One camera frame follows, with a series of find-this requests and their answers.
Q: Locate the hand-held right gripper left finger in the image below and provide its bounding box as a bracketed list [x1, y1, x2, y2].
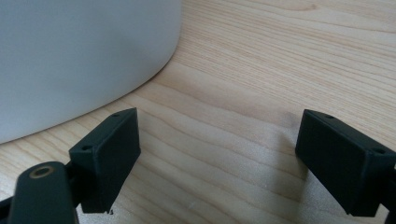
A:
[68, 107, 142, 215]

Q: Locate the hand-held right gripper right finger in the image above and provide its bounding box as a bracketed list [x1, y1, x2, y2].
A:
[294, 108, 396, 217]

